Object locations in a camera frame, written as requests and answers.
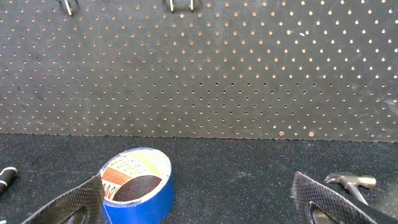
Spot metal hook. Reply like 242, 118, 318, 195
60, 0, 76, 17
164, 0, 197, 13

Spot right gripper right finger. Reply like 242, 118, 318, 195
291, 170, 398, 224

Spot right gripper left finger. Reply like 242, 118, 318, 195
21, 173, 105, 224

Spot black pegboard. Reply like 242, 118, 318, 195
0, 0, 398, 143

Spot hammer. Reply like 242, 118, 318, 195
324, 171, 377, 206

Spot roll of blue tape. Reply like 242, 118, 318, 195
99, 147, 175, 224

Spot black and white pliers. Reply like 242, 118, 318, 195
0, 166, 19, 196

